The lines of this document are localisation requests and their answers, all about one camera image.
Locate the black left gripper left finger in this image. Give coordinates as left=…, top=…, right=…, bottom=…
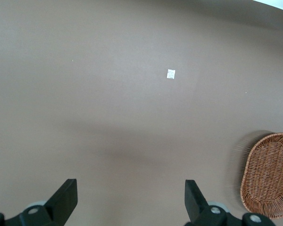
left=0, top=178, right=78, bottom=226

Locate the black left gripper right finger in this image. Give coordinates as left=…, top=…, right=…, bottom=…
left=185, top=179, right=274, bottom=226

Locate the brown wicker basket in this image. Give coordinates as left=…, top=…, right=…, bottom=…
left=240, top=132, right=283, bottom=220

